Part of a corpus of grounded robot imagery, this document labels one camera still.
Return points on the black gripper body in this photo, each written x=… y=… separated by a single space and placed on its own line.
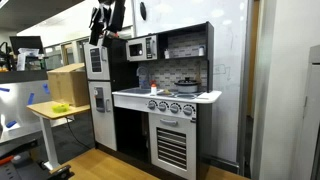
x=116 y=15

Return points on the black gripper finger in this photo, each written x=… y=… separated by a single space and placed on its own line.
x=107 y=40
x=96 y=30

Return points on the fridge door with water dispenser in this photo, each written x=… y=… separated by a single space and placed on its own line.
x=105 y=130

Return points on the white toy refrigerator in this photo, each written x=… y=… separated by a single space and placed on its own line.
x=105 y=66

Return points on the black whiteboard eraser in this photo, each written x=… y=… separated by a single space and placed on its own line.
x=143 y=11

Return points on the grey toy faucet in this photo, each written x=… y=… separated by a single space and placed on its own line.
x=141 y=70

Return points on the grey toy sink basin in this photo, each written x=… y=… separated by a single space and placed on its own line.
x=136 y=90

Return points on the small white shaker bottle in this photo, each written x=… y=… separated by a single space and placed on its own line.
x=166 y=54

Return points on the large cardboard box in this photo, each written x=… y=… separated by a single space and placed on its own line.
x=66 y=86

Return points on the white bottle orange cap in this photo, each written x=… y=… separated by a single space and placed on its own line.
x=153 y=90

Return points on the black monitor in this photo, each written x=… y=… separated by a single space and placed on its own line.
x=26 y=43

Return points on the clear plastic container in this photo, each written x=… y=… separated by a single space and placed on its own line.
x=25 y=56

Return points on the blue tape strip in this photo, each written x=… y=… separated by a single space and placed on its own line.
x=4 y=89
x=11 y=124
x=30 y=98
x=46 y=88

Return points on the grey stove knob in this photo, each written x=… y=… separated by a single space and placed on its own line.
x=162 y=106
x=187 y=110
x=174 y=108
x=151 y=105

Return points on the small white cup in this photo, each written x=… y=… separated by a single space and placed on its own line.
x=201 y=50

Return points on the wooden side table white leg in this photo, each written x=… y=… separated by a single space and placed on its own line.
x=43 y=111

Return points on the large whiteboard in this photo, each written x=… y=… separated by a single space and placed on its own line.
x=230 y=50

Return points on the black white toy kitchen unit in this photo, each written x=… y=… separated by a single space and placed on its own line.
x=203 y=133

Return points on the black machine base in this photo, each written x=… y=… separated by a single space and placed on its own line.
x=20 y=170

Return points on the grey storage cabinet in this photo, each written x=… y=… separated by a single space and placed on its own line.
x=311 y=133

